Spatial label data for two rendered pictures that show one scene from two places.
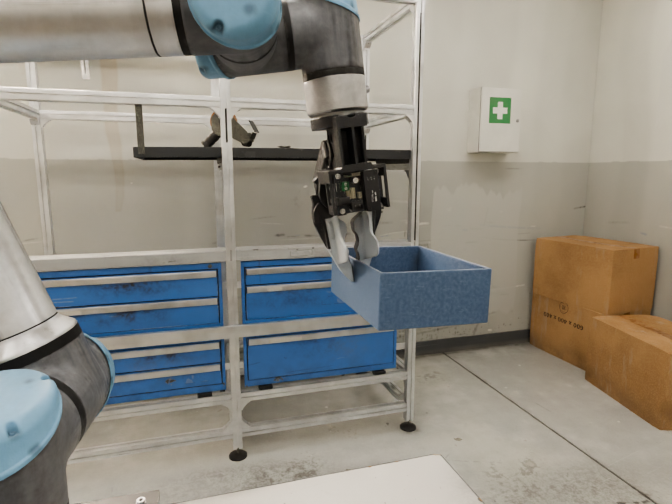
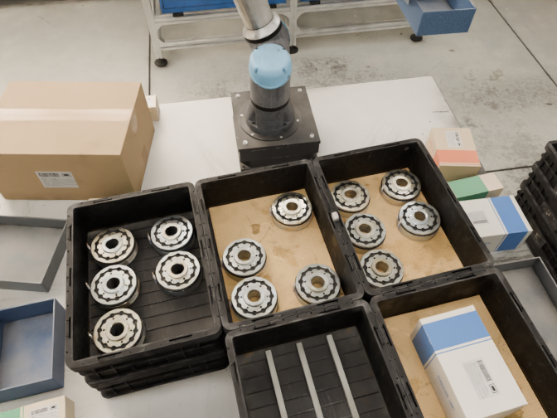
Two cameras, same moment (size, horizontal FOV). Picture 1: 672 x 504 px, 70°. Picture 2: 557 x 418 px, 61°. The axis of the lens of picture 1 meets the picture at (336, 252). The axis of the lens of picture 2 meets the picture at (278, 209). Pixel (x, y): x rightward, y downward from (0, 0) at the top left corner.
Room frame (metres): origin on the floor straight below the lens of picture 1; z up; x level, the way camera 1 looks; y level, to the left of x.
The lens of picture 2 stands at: (-0.64, 0.17, 1.81)
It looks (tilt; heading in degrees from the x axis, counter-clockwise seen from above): 54 degrees down; 8
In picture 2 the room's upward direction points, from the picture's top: straight up
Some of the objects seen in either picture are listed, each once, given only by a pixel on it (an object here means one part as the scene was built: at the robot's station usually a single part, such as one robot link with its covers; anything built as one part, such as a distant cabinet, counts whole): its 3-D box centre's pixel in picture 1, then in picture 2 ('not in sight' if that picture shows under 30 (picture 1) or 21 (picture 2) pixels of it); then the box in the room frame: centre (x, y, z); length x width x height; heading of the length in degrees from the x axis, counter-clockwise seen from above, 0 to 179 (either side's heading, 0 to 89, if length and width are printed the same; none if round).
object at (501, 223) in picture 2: not in sight; (481, 226); (0.16, -0.29, 0.74); 0.20 x 0.12 x 0.09; 106
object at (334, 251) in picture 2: not in sight; (273, 248); (-0.06, 0.26, 0.87); 0.40 x 0.30 x 0.11; 22
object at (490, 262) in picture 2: not in sight; (395, 210); (0.05, -0.02, 0.92); 0.40 x 0.30 x 0.02; 22
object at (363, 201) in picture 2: not in sight; (350, 195); (0.12, 0.08, 0.86); 0.10 x 0.10 x 0.01
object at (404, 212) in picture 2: not in sight; (419, 217); (0.08, -0.09, 0.86); 0.10 x 0.10 x 0.01
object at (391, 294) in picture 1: (402, 281); (433, 2); (0.65, -0.09, 1.10); 0.20 x 0.15 x 0.07; 17
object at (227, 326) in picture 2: not in sight; (273, 236); (-0.06, 0.26, 0.92); 0.40 x 0.30 x 0.02; 22
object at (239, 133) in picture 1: (230, 129); not in sight; (2.17, 0.47, 1.44); 0.25 x 0.16 x 0.18; 107
